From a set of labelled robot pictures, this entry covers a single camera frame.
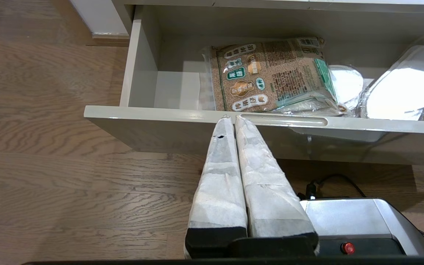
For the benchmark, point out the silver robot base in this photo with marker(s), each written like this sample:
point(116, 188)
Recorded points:
point(359, 217)

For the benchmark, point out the white deep cabinet drawer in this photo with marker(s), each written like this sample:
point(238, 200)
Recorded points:
point(153, 132)

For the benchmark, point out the white slippers in clear bag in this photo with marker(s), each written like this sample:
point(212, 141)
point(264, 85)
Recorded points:
point(403, 84)

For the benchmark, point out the white round pads pack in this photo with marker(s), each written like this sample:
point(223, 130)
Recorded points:
point(346, 84)

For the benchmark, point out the brown printed snack bag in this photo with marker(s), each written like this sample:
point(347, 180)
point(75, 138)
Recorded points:
point(271, 77)

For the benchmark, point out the red round base button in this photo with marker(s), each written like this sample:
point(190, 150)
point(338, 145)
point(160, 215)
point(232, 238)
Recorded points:
point(347, 248)

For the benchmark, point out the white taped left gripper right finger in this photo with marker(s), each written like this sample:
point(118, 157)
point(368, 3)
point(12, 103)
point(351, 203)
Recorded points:
point(271, 198)

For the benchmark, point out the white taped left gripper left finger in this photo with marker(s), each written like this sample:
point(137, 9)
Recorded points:
point(219, 191)

